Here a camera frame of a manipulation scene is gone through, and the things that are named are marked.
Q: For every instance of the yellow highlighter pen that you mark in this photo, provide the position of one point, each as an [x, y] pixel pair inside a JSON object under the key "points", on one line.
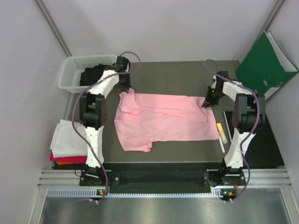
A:
{"points": [[222, 133]]}

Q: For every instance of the aluminium frame rail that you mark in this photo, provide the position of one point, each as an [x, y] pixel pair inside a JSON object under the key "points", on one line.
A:
{"points": [[259, 178]]}

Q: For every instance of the white plastic basket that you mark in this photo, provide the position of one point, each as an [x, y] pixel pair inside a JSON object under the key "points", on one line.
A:
{"points": [[73, 66]]}

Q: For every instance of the grey slotted cable duct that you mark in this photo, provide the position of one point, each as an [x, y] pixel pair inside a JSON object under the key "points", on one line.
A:
{"points": [[98, 193]]}

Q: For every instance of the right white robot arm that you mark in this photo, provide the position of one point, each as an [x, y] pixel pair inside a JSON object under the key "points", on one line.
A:
{"points": [[247, 117]]}

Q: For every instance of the black t shirt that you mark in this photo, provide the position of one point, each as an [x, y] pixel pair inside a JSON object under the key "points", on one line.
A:
{"points": [[92, 75]]}

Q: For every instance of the orange folded t shirt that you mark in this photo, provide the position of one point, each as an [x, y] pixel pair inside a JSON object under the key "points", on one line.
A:
{"points": [[61, 163]]}

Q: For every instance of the pink t shirt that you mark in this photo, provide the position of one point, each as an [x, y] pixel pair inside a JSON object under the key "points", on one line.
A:
{"points": [[142, 119]]}

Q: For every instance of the green ring binder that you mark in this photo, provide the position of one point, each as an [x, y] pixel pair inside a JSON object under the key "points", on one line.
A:
{"points": [[266, 68]]}

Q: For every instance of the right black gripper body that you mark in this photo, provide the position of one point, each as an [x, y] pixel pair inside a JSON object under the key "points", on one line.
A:
{"points": [[213, 95]]}

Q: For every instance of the white folded t shirt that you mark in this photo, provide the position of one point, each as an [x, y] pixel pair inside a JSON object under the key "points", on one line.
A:
{"points": [[66, 142]]}

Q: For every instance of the pink white marker pen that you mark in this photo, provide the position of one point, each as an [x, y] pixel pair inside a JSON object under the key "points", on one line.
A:
{"points": [[221, 144]]}

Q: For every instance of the red folded t shirt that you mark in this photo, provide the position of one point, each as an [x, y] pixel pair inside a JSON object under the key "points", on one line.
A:
{"points": [[72, 159]]}

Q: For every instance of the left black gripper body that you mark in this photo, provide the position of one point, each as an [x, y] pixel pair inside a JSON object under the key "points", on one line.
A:
{"points": [[124, 83]]}

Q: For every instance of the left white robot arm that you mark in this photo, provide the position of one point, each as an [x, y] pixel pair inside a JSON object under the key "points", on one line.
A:
{"points": [[93, 115]]}

